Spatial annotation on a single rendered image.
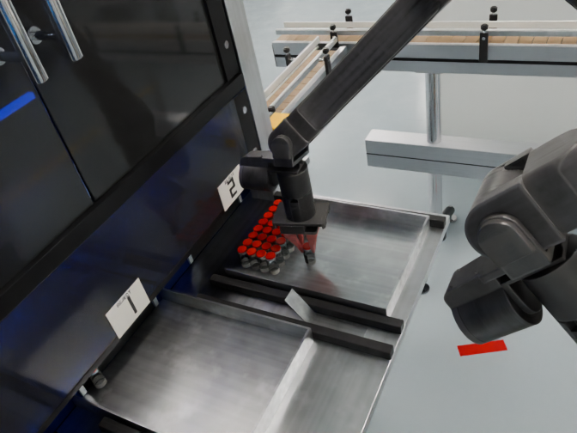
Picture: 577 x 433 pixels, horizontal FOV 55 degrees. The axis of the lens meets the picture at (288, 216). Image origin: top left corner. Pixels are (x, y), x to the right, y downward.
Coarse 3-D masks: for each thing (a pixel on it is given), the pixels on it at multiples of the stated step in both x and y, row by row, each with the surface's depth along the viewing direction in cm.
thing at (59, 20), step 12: (48, 0) 64; (48, 12) 65; (60, 12) 66; (60, 24) 66; (36, 36) 69; (48, 36) 68; (60, 36) 67; (72, 36) 68; (72, 48) 68; (72, 60) 69
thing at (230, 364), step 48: (144, 336) 106; (192, 336) 104; (240, 336) 102; (288, 336) 99; (144, 384) 97; (192, 384) 95; (240, 384) 93; (288, 384) 91; (144, 432) 88; (192, 432) 88; (240, 432) 86
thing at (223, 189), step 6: (234, 168) 114; (234, 174) 115; (228, 180) 113; (234, 180) 115; (222, 186) 111; (228, 186) 113; (234, 186) 115; (240, 186) 117; (222, 192) 112; (228, 192) 114; (222, 198) 112; (228, 198) 114; (234, 198) 116; (222, 204) 113; (228, 204) 114
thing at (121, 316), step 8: (136, 280) 93; (136, 288) 93; (136, 296) 94; (144, 296) 96; (120, 304) 91; (128, 304) 92; (136, 304) 94; (144, 304) 96; (112, 312) 89; (120, 312) 91; (128, 312) 93; (112, 320) 90; (120, 320) 91; (128, 320) 93; (120, 328) 92; (120, 336) 92
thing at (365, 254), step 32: (352, 224) 120; (384, 224) 118; (416, 224) 115; (320, 256) 114; (352, 256) 112; (384, 256) 111; (416, 256) 109; (288, 288) 105; (320, 288) 107; (352, 288) 106; (384, 288) 104
